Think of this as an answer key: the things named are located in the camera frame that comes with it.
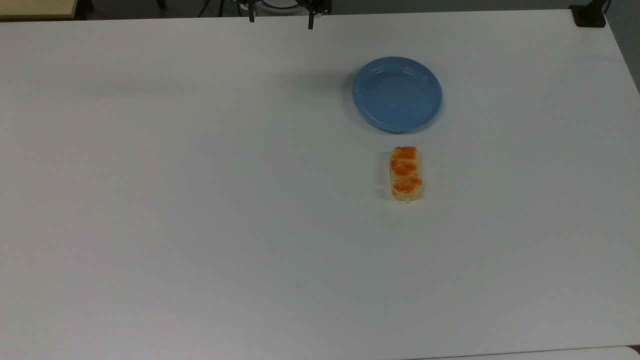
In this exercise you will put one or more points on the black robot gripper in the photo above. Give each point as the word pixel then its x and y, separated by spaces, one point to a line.
pixel 320 6

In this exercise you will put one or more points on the orange glazed bread loaf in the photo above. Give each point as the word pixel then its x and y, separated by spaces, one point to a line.
pixel 405 174

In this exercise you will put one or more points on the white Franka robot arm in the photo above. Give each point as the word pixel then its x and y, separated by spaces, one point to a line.
pixel 278 4

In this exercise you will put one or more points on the blue plastic plate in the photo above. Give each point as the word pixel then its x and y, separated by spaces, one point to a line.
pixel 397 95

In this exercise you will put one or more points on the black tripod legs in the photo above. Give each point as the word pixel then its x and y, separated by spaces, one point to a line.
pixel 214 7

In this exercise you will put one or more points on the yellow wooden table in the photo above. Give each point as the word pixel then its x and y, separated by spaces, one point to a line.
pixel 35 7

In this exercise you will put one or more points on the black table clamp mount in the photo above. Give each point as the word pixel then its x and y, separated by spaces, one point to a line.
pixel 589 15

